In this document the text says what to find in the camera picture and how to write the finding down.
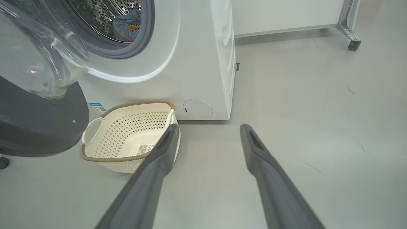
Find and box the blue energy label sticker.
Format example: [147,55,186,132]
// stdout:
[88,102,107,115]

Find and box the cream perforated laundry basket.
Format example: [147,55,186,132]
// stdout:
[81,100,181,174]

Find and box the white furniture panel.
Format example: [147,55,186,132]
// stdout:
[231,0,346,38]

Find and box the round white filter cover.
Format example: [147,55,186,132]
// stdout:
[183,99,214,120]

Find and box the silver metal furniture leg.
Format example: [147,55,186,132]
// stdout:
[336,0,362,42]

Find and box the stainless steel washer drum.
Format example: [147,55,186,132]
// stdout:
[67,0,142,44]

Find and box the black round glass washer door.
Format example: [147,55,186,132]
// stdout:
[0,0,91,158]

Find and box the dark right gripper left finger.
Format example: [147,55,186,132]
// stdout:
[95,123,181,229]

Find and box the grey rubber door gasket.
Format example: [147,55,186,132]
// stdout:
[60,0,156,60]

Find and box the white basket bottom label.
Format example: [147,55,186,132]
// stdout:
[137,144,156,156]

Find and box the white front-load washing machine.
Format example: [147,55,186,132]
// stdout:
[57,0,238,121]

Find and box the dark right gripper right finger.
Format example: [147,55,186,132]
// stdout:
[240,124,325,229]

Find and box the blue garment with handwritten text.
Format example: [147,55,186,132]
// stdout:
[112,10,142,43]

